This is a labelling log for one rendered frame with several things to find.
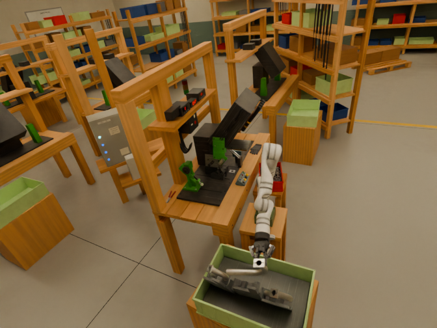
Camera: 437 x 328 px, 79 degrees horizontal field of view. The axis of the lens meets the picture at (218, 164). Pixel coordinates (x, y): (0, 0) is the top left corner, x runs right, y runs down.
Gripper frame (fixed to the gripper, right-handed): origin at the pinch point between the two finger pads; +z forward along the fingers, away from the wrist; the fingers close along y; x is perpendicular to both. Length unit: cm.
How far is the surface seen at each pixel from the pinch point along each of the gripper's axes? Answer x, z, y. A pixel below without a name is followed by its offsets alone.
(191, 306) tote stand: 33, 15, -58
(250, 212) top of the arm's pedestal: 59, -62, -35
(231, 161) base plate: 66, -128, -64
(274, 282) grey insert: 48.5, -4.5, -10.2
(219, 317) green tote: 31, 20, -36
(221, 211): 46, -57, -55
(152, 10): 18, -638, -330
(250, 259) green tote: 44, -17, -25
